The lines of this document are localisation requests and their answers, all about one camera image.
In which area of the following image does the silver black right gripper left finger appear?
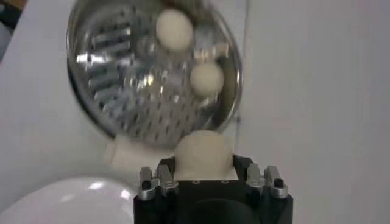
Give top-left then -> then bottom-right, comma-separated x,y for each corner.
138,156 -> 179,201

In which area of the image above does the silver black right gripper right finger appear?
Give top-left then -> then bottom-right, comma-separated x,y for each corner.
233,155 -> 289,200

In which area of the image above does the white steamed baozi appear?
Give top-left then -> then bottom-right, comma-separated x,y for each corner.
190,61 -> 225,99
155,8 -> 195,52
174,130 -> 239,181

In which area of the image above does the perforated steel steamer basket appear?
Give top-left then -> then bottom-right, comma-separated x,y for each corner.
66,0 -> 244,174

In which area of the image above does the white round plate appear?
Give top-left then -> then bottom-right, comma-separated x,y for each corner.
0,176 -> 138,224

